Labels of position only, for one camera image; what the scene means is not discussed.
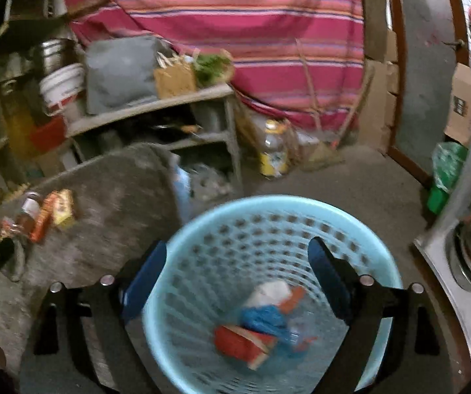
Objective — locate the orange and white wrapper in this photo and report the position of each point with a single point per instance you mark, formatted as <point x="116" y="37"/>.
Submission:
<point x="274" y="293"/>

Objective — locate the light blue printed bag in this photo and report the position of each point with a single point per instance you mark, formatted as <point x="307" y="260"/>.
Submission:
<point x="182" y="184"/>

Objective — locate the white plastic bucket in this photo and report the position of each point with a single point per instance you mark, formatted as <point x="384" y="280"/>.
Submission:
<point x="63" y="88"/>

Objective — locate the green leafy vegetables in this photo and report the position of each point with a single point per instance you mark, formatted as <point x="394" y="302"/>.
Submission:
<point x="212" y="67"/>

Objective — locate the red snack wrapper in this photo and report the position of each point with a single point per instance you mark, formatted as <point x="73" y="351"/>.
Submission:
<point x="40" y="223"/>

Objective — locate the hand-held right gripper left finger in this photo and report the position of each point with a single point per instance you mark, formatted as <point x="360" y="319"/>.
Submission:
<point x="145" y="287"/>

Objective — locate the red plastic bag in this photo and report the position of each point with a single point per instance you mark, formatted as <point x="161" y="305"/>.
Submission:
<point x="235" y="338"/>

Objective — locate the steel pot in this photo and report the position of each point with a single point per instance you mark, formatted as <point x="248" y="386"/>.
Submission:
<point x="55" y="57"/>

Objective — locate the grey metal counter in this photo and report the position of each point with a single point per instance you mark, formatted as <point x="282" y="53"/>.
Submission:
<point x="436" y="250"/>

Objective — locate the low wooden shelf table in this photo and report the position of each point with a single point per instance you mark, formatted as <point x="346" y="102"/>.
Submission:
<point x="157" y="104"/>

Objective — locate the straw broom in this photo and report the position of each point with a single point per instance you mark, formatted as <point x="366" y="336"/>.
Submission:
<point x="321" y="158"/>

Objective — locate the grey bag on shelf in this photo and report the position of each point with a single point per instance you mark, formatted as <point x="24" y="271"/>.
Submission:
<point x="120" y="74"/>

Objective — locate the stacked cardboard sheets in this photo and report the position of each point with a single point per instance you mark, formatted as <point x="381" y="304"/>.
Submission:
<point x="377" y="102"/>

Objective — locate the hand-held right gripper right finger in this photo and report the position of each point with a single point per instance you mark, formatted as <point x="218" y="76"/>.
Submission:
<point x="329" y="287"/>

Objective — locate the green plastic bag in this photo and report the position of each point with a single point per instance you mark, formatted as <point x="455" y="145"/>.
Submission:
<point x="446" y="168"/>

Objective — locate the light blue plastic basket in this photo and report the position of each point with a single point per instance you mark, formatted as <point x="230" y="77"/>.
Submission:
<point x="227" y="254"/>

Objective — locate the brown cardboard box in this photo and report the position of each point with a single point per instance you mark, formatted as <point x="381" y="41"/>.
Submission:
<point x="463" y="106"/>

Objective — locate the striped pink cloth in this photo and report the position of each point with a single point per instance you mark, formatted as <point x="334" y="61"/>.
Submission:
<point x="239" y="28"/>

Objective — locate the red plastic basket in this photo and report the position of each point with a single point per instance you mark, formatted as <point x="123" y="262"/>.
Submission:
<point x="46" y="133"/>

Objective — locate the yellow patterned box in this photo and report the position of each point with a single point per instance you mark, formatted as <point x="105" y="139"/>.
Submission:
<point x="63" y="209"/>

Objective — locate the cooking oil bottle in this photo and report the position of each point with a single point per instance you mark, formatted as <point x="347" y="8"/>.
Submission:
<point x="274" y="147"/>

